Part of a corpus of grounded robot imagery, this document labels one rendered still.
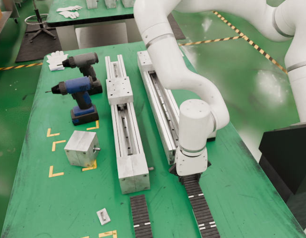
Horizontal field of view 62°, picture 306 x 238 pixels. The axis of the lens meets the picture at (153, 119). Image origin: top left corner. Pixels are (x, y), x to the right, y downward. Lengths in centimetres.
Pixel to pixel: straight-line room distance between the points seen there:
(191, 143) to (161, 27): 34
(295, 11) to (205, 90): 38
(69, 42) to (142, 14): 193
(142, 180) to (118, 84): 52
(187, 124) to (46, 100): 92
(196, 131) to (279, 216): 41
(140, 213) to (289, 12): 78
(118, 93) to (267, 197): 72
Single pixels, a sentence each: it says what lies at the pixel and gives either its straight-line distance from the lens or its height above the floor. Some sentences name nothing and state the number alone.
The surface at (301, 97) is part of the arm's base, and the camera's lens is 95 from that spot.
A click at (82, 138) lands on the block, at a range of 102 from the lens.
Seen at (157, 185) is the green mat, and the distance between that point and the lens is 95.
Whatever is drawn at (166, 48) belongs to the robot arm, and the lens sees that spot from 73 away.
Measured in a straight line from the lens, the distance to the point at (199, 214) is 86.
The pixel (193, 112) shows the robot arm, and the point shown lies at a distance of 68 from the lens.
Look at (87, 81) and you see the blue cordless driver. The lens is 112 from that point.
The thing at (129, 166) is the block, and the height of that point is 87.
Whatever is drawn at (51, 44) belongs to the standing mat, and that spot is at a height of 1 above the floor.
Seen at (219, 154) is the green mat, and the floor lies 78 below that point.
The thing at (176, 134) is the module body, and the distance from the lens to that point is 104.
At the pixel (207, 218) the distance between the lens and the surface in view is 86.
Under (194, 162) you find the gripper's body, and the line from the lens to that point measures 83.
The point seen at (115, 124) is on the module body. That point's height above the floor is 86.
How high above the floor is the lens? 156
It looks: 41 degrees down
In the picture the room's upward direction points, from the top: 3 degrees counter-clockwise
